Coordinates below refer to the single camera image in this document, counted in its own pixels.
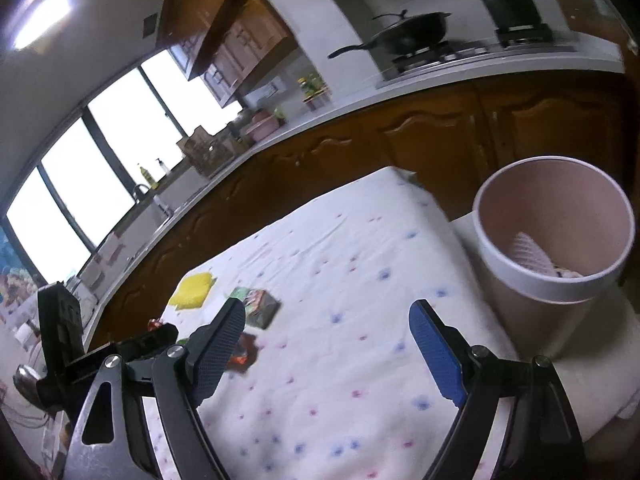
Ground black wok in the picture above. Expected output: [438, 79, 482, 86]
[327, 9, 452, 59]

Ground wooden upper cabinets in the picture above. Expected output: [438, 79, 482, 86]
[157, 0, 302, 109]

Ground brown wooden door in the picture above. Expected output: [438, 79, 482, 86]
[535, 0, 640, 57]

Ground pink basin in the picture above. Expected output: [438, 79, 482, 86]
[249, 110, 279, 142]

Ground gas stove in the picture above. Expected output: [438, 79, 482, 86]
[381, 24, 576, 82]

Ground wooden lower cabinets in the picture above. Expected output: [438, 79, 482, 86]
[82, 72, 632, 352]

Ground pink trash bin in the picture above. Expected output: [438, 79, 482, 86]
[472, 156, 636, 357]

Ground kitchen window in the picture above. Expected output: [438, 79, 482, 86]
[2, 52, 247, 277]

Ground black cooking pot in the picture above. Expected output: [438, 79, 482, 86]
[465, 0, 545, 32]

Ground green snack packet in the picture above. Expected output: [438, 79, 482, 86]
[227, 286, 281, 331]

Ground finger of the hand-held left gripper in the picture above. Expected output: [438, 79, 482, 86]
[115, 323, 180, 366]

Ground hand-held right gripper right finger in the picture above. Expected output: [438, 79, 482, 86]
[408, 300, 587, 480]

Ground colourful wall picture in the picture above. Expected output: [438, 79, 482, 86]
[0, 225, 42, 313]

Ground floral white tablecloth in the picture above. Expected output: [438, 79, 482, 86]
[50, 165, 566, 480]

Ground ceiling light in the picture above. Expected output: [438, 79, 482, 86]
[14, 0, 77, 52]

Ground yellow sponge cloth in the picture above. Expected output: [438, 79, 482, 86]
[167, 272, 217, 309]

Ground white kitchen countertop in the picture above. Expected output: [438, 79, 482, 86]
[75, 44, 627, 333]

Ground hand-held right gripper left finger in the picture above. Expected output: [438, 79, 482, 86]
[64, 299, 247, 480]

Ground small red snack packet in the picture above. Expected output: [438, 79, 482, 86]
[227, 332, 259, 376]

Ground wooden cabinets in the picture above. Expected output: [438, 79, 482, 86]
[157, 0, 302, 109]
[82, 72, 632, 352]

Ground chrome faucet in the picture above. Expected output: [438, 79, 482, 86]
[132, 184, 172, 217]

